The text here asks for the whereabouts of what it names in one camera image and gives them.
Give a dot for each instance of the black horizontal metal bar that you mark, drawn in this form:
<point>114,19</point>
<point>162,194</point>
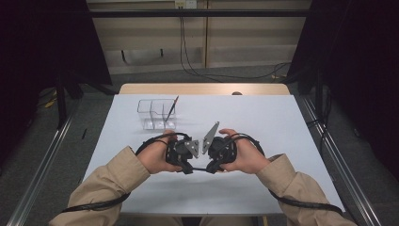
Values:
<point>219,13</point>

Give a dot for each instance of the white table mat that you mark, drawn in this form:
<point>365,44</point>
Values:
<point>251,119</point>

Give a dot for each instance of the clear plastic pen holder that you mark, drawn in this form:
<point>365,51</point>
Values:
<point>150,109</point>

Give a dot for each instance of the white wall socket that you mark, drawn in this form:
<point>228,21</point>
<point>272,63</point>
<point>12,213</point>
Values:
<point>185,3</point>

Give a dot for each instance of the black metal stand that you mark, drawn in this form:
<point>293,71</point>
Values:
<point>61,103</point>
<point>319,94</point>

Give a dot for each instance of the dark curtain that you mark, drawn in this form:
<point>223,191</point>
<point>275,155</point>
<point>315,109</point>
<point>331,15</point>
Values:
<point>37,47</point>
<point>360,62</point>

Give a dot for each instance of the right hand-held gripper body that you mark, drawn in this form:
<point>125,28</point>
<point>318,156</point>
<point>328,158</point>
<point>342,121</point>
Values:
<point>222,150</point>

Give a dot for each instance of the aluminium floor rail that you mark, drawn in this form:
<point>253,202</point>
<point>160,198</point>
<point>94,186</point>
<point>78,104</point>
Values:
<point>351,179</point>
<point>40,169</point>

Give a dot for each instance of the person's right hand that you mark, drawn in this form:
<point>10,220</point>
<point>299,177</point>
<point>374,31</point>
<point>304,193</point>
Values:
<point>247,158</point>

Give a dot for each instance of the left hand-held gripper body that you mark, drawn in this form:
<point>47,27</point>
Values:
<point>180,150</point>

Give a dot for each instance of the person's left hand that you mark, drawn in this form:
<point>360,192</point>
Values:
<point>153,157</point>

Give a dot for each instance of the wooden table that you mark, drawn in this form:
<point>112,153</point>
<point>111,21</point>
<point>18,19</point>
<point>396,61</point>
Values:
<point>204,88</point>

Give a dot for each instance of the dark round table grommet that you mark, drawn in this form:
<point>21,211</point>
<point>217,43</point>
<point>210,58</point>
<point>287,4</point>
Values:
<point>236,93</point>

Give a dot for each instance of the small black floor item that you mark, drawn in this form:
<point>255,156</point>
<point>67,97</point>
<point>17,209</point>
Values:
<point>84,133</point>

